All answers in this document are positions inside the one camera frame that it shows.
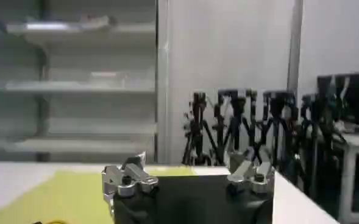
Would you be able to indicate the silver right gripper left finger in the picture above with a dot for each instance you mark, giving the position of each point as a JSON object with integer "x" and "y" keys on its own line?
{"x": 127, "y": 182}

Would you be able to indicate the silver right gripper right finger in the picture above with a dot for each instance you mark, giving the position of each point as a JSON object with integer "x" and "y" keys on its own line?
{"x": 252, "y": 179}

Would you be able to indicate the yellow-green cloth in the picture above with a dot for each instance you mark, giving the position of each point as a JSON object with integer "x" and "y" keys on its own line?
{"x": 60, "y": 198}

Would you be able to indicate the grey metal-framed desk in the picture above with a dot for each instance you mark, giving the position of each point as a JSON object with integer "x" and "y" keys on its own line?
{"x": 354, "y": 170}

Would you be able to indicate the grey shelf rack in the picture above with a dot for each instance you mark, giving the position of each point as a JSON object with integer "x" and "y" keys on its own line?
{"x": 75, "y": 88}

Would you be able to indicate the black computer monitor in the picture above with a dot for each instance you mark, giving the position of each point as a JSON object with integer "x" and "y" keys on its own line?
{"x": 356, "y": 97}

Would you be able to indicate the silver metal post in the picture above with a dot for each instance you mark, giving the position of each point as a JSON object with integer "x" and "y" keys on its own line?
{"x": 294, "y": 45}
{"x": 162, "y": 82}

